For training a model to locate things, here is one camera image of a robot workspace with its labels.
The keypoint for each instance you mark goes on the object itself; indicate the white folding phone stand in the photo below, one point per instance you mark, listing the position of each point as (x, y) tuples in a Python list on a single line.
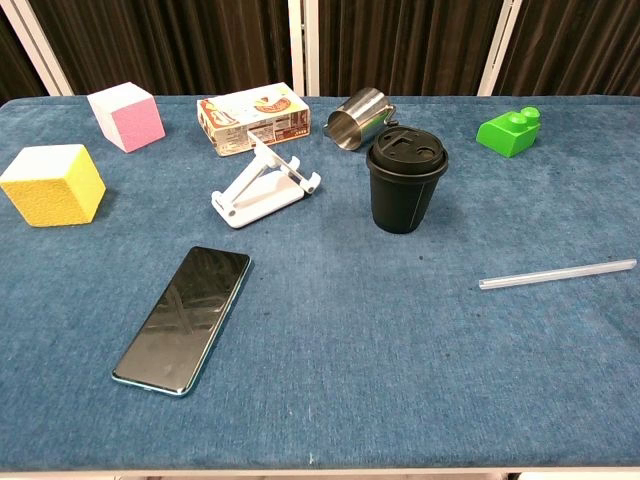
[(265, 187)]

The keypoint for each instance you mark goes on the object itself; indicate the stainless steel pitcher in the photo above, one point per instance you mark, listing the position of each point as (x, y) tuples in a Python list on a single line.
[(357, 120)]

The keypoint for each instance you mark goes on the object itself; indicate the pink and white foam cube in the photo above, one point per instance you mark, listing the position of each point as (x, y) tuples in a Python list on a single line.
[(131, 120)]

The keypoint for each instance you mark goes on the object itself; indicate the blue fabric table cloth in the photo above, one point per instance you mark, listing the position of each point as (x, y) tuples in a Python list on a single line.
[(350, 325)]

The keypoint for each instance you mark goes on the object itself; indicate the black smartphone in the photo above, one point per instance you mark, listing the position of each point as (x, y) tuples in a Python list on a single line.
[(182, 320)]

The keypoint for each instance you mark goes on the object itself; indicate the dark pleated curtain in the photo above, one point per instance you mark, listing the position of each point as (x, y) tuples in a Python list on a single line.
[(175, 40)]

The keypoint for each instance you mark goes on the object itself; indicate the black lidded coffee cup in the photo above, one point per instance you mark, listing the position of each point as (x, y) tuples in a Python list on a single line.
[(406, 185)]

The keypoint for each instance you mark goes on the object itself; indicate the yellow and white foam cube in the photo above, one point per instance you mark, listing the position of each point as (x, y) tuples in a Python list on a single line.
[(52, 187)]

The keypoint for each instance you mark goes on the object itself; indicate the green toy building block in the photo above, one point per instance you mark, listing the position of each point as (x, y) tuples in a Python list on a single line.
[(507, 132)]

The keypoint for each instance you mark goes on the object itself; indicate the printed drink carton box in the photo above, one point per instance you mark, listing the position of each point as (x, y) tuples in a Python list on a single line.
[(252, 117)]

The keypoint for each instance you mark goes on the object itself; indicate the white frame post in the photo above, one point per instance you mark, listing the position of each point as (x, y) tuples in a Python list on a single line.
[(303, 47), (500, 47), (40, 47)]

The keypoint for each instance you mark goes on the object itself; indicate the clear plastic straw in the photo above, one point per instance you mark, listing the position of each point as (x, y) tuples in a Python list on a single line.
[(557, 274)]

